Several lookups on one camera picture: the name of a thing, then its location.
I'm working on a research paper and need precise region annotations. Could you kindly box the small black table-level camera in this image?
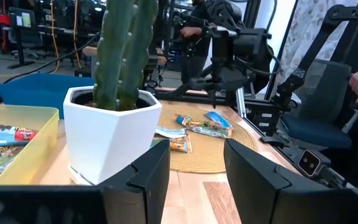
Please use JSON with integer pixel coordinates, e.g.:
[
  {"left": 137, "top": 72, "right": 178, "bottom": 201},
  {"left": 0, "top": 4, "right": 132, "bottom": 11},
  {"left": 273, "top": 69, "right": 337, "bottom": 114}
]
[{"left": 296, "top": 148, "right": 323, "bottom": 179}]

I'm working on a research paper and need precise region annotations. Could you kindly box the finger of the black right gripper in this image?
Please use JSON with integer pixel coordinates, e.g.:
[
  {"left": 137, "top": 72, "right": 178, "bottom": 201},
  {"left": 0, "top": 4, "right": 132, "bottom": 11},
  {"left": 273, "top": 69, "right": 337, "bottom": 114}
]
[{"left": 208, "top": 89, "right": 219, "bottom": 109}]

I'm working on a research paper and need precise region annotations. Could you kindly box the silver white granola bar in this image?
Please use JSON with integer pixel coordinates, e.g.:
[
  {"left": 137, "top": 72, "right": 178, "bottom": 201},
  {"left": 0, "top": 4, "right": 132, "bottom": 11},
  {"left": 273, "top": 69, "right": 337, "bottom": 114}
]
[{"left": 155, "top": 125, "right": 188, "bottom": 139}]

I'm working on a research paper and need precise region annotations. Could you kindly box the round woven straw mat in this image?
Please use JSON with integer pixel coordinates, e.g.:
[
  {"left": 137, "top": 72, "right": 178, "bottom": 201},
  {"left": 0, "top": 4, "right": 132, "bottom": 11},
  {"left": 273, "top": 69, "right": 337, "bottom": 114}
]
[{"left": 152, "top": 100, "right": 259, "bottom": 174}]

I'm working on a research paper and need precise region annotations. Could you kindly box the blue red granola bar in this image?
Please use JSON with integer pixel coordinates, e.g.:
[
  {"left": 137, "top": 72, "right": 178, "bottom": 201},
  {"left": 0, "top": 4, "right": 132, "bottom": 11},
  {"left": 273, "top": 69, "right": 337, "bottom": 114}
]
[{"left": 0, "top": 123, "right": 39, "bottom": 147}]

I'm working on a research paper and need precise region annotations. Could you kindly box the yellow cable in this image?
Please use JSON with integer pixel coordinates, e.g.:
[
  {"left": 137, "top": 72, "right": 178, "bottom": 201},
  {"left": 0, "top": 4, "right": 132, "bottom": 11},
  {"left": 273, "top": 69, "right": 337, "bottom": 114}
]
[{"left": 48, "top": 0, "right": 83, "bottom": 75}]

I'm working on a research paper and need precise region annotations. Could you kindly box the light blue granola bar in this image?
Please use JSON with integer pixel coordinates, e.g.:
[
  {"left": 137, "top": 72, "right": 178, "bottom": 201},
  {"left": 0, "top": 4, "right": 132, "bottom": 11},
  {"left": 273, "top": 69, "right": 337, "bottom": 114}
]
[{"left": 204, "top": 110, "right": 235, "bottom": 130}]

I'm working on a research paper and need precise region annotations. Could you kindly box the orange blue granola bar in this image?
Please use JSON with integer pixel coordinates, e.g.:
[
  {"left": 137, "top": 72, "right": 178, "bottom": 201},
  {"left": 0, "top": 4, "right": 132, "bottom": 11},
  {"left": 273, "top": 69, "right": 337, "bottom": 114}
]
[{"left": 168, "top": 134, "right": 194, "bottom": 154}]

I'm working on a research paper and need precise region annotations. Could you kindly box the silver aluminium bracket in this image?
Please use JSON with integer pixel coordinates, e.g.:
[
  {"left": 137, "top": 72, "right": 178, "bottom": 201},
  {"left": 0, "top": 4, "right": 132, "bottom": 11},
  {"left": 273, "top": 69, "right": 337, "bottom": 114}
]
[{"left": 234, "top": 86, "right": 249, "bottom": 118}]

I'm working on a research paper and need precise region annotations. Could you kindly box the black office chair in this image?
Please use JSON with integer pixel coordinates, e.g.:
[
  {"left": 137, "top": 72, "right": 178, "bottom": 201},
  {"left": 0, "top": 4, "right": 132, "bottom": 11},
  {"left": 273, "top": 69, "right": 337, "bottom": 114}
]
[{"left": 278, "top": 58, "right": 356, "bottom": 151}]

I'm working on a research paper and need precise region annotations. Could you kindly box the black standing desk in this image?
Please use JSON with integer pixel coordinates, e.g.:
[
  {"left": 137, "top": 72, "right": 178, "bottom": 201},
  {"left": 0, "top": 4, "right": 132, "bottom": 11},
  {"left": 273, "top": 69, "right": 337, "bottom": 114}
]
[{"left": 7, "top": 6, "right": 83, "bottom": 70}]

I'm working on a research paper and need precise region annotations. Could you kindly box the person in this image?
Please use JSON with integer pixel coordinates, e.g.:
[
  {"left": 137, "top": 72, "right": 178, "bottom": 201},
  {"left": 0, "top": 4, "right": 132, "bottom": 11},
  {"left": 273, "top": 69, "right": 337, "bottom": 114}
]
[{"left": 178, "top": 0, "right": 219, "bottom": 85}]

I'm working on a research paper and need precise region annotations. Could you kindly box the green red granola bar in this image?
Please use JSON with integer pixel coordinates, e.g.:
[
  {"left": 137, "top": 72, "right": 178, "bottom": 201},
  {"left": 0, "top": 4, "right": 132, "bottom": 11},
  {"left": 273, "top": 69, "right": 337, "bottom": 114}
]
[{"left": 173, "top": 113, "right": 233, "bottom": 139}]

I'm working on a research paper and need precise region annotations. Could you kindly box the long black cable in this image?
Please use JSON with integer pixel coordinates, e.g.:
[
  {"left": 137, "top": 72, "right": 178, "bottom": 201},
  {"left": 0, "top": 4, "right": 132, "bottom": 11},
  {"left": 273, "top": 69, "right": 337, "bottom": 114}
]
[{"left": 0, "top": 30, "right": 101, "bottom": 105}]

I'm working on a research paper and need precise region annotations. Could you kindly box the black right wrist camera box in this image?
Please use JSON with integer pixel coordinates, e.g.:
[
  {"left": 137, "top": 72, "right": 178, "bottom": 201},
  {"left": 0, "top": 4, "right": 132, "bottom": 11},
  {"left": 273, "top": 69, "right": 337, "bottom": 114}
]
[{"left": 232, "top": 27, "right": 273, "bottom": 65}]

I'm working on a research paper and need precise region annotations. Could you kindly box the tall green cactus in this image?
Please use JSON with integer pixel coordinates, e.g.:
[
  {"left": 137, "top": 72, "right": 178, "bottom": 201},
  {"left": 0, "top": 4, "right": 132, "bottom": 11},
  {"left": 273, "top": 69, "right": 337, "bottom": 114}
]
[{"left": 92, "top": 0, "right": 160, "bottom": 112}]

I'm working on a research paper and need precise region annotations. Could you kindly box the translucent yellow plastic bin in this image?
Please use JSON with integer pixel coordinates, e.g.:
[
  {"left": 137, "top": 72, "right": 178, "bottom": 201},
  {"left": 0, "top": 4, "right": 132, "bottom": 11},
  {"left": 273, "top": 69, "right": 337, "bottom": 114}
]
[{"left": 0, "top": 103, "right": 60, "bottom": 187}]

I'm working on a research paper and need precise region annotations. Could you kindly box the white hexagonal plant pot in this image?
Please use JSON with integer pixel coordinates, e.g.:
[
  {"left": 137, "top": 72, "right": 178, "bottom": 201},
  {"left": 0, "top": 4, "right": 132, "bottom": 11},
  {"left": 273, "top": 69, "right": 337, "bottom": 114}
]
[{"left": 63, "top": 85, "right": 163, "bottom": 186}]

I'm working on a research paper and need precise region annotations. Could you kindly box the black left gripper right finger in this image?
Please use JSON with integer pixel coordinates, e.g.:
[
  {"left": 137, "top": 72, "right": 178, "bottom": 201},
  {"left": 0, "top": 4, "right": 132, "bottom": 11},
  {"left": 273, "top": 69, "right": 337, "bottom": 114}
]
[{"left": 224, "top": 138, "right": 358, "bottom": 224}]

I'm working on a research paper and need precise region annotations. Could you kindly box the patterned white cloth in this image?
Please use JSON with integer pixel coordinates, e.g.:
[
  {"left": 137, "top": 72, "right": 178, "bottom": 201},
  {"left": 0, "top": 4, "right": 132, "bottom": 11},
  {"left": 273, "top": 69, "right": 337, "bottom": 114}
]
[{"left": 277, "top": 0, "right": 358, "bottom": 86}]

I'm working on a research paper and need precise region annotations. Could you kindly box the blue plastic bin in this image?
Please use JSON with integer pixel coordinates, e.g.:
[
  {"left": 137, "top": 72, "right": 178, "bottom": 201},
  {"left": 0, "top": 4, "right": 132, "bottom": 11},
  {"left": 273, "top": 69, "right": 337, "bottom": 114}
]
[{"left": 0, "top": 72, "right": 95, "bottom": 120}]

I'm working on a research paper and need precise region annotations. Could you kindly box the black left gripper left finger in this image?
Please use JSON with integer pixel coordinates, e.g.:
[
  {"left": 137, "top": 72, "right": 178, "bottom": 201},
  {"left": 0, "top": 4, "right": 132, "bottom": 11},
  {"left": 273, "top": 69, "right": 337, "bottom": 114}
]
[{"left": 0, "top": 139, "right": 171, "bottom": 224}]

